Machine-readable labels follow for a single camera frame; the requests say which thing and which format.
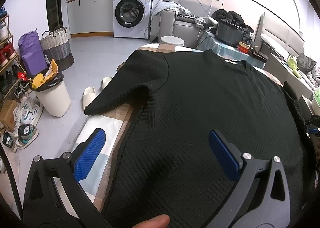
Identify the side table with teal cloth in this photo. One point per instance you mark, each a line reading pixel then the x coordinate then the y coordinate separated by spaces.
pixel 208 41

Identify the cardboard box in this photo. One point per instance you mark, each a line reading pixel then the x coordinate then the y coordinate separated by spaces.
pixel 7 115

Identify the black cooking pot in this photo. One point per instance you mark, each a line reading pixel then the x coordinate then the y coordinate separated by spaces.
pixel 229 33

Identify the right cream slipper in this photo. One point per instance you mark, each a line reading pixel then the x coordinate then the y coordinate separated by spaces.
pixel 105 81

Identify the green plastic bag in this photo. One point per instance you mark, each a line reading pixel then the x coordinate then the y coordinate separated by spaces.
pixel 292 63

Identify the black tray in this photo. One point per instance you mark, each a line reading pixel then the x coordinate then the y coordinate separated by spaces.
pixel 252 53

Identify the teal green sneaker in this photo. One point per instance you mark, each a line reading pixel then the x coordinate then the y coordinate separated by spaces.
pixel 27 133

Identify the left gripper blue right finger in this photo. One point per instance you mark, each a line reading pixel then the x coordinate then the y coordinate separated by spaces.
pixel 260 196

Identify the white sneakers pile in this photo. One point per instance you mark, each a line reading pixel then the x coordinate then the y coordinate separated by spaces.
pixel 27 111

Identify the white round stool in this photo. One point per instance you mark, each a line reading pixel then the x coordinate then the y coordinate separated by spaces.
pixel 172 40

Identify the checkered bed cover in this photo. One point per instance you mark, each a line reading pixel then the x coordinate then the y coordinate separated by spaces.
pixel 114 124

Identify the red bowl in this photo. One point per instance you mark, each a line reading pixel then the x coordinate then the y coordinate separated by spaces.
pixel 243 47

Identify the woven grey white basket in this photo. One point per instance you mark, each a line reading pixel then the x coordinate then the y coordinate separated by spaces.
pixel 55 45

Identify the wooden shoe rack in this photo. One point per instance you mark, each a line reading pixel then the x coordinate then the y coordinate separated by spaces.
pixel 10 60

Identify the white trash bin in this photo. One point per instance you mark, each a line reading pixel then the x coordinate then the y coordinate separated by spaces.
pixel 56 100

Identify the pile of black clothes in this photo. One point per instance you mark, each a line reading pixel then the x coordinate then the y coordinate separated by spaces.
pixel 236 19

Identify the purple bag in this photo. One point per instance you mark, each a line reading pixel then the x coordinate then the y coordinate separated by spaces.
pixel 31 53

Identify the left hand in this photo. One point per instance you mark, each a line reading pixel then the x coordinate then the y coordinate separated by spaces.
pixel 161 221

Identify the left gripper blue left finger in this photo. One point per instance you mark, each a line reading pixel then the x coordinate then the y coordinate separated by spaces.
pixel 42 205

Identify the black trash bag with wrappers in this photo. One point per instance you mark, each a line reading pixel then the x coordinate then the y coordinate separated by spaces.
pixel 51 78

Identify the black knit sweater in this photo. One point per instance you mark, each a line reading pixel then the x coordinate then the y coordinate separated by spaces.
pixel 165 164

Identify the kitchen counter cabinet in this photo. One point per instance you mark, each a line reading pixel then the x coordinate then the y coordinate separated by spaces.
pixel 90 17

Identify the white washing machine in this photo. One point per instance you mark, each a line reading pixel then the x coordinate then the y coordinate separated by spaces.
pixel 131 18

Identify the grey sofa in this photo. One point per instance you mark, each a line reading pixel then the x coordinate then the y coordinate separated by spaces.
pixel 171 25

